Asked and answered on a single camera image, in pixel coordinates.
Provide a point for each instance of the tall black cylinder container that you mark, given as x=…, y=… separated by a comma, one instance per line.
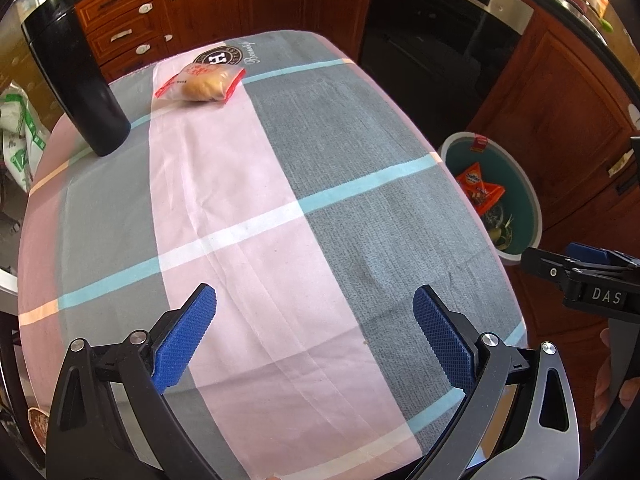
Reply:
x=75, y=75

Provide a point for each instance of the wooden kitchen cabinet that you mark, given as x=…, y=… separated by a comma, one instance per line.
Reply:
x=550, y=85

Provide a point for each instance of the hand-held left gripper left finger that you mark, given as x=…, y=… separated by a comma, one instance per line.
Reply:
x=185, y=335

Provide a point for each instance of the small red tag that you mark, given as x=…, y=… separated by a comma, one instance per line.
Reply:
x=479, y=144

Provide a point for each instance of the small green object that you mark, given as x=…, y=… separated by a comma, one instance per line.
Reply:
x=606, y=25

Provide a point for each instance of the person's right hand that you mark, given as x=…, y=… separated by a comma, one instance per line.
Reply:
x=602, y=390

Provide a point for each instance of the teal trash bin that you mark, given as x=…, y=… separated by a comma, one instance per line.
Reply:
x=520, y=195

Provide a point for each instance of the black built-in oven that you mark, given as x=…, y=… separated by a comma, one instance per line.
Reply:
x=425, y=35

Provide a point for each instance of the bread in clear packet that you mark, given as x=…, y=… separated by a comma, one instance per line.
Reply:
x=205, y=85

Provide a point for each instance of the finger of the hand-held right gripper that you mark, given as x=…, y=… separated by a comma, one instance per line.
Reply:
x=545, y=265
x=587, y=254

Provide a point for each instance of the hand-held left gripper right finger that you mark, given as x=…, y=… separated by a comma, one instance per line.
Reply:
x=445, y=340

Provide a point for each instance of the green corn husk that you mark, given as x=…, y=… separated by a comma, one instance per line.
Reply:
x=500, y=234

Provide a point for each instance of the green white sack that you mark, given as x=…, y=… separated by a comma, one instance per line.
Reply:
x=20, y=135

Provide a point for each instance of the orange snack packet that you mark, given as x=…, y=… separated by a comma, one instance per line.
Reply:
x=475, y=180

